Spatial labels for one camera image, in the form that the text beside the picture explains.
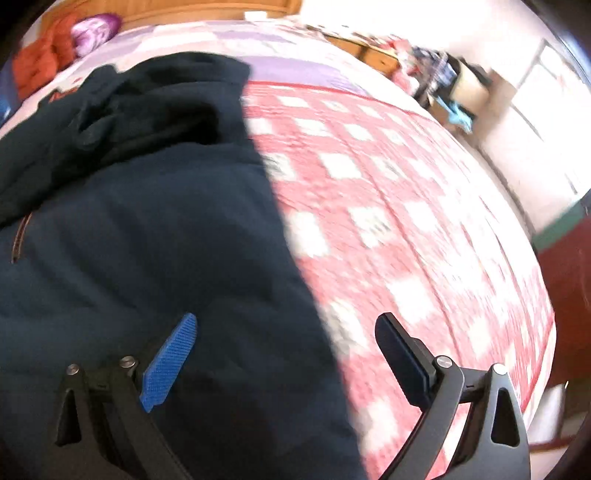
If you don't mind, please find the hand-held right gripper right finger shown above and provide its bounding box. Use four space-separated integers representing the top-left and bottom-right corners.
375 313 531 480

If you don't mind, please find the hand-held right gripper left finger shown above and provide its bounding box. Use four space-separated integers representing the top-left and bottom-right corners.
54 313 198 480

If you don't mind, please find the dark navy padded jacket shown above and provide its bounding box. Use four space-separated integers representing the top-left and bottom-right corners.
0 52 370 480

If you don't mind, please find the red checked blanket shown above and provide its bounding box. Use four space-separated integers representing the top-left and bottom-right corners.
240 80 558 480

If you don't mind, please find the teal cloth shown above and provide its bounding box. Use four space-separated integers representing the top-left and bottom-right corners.
443 99 475 134

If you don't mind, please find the cardboard box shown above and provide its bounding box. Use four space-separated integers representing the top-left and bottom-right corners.
455 67 492 118

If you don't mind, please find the window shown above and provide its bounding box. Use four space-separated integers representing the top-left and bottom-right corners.
508 39 591 197

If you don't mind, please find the wooden drawer cabinet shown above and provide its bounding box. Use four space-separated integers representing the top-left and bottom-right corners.
323 32 403 75

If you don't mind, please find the pink purple patchwork bed sheet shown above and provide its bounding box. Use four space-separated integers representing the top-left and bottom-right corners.
0 18 428 139

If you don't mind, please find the orange cloth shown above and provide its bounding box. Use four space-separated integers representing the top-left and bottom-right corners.
11 14 83 100

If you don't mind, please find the purple pink pillow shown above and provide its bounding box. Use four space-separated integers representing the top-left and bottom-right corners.
69 13 124 58

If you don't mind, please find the wooden headboard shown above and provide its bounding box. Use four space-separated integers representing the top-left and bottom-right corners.
46 0 303 34

